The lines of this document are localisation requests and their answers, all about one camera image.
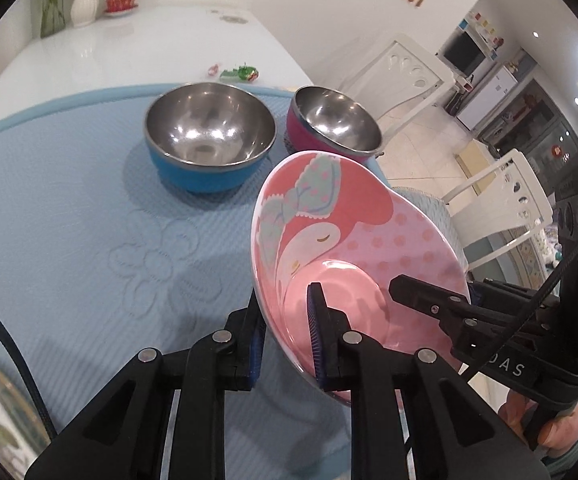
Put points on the small white refrigerator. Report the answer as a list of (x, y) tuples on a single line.
[(484, 97)]

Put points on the grey glass display cabinet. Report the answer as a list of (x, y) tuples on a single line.
[(534, 120)]

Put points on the pink cartoon bowl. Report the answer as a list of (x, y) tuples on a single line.
[(359, 240)]

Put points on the white wooden dining chair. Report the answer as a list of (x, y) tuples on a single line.
[(536, 195), (409, 67)]

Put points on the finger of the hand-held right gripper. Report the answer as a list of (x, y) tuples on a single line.
[(509, 294), (419, 297)]

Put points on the person's right hand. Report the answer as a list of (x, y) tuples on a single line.
[(569, 430)]

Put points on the light blue textured table mat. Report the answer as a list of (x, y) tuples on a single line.
[(69, 235)]

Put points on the green and red snack wrapper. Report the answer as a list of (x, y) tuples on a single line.
[(239, 73)]

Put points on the black television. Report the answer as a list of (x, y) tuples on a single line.
[(461, 54)]

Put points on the red lidded tea cup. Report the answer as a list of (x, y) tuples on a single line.
[(121, 1)]

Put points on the blue steel bowl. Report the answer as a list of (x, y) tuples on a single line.
[(209, 120)]

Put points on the white ribbed vase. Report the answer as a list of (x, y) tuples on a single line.
[(84, 7)]

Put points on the magenta steel bowl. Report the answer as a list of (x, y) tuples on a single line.
[(334, 115)]

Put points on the yellow cardboard box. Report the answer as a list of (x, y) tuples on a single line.
[(471, 160)]

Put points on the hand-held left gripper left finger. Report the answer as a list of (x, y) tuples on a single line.
[(255, 355)]

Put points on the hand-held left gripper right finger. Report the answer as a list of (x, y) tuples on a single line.
[(315, 340)]

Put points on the pink wrapped candy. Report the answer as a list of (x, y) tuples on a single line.
[(214, 69)]

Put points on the white television wall unit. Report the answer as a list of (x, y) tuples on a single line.
[(479, 22)]

